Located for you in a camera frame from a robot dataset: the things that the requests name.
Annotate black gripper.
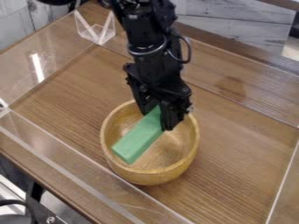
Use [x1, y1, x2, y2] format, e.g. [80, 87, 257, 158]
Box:
[123, 52, 192, 130]

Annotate green rectangular block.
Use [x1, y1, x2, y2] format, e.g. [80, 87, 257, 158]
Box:
[112, 106, 164, 164]

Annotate brown wooden bowl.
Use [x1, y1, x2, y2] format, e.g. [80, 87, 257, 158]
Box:
[99, 101, 200, 186]

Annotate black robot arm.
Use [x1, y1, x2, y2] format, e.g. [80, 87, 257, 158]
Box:
[97, 0, 192, 130]

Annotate clear acrylic tray walls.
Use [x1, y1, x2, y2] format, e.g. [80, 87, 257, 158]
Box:
[0, 16, 299, 224]

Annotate clear acrylic corner bracket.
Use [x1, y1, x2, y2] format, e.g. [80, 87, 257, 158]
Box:
[73, 10, 116, 46]

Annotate black table leg bracket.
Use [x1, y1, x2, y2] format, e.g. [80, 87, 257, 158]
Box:
[25, 182, 67, 224]

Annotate black cable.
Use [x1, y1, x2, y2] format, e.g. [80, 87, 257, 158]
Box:
[0, 200, 40, 224]

